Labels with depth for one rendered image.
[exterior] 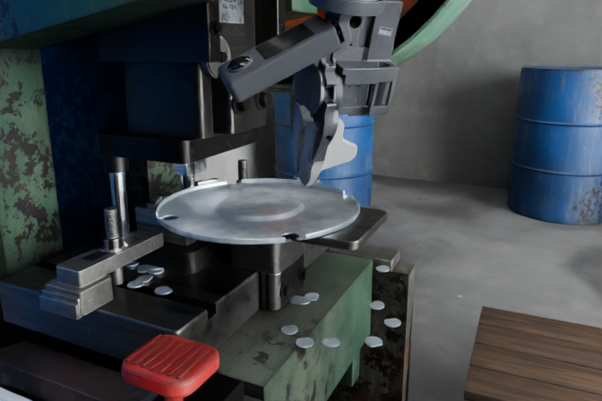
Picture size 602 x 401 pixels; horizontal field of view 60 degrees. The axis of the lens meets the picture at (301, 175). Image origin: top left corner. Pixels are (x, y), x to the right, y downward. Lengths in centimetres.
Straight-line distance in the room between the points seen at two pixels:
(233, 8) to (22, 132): 34
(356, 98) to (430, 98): 350
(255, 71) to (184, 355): 25
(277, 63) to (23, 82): 44
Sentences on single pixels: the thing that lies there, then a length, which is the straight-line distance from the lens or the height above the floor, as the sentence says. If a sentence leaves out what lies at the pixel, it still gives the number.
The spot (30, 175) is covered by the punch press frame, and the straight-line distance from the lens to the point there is 85.
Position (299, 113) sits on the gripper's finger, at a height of 94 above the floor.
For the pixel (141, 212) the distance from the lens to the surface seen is 80.
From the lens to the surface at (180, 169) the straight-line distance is 80.
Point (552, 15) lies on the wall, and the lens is 394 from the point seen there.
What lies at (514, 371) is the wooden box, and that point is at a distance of 125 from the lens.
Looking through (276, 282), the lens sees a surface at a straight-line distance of 74.
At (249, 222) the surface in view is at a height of 78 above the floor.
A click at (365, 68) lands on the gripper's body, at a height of 99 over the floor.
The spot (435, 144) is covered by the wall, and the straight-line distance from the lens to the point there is 407.
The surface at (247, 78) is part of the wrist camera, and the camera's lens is 49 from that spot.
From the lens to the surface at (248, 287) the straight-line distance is 73.
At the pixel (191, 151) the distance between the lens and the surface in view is 70.
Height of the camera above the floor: 101
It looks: 14 degrees down
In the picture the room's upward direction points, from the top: straight up
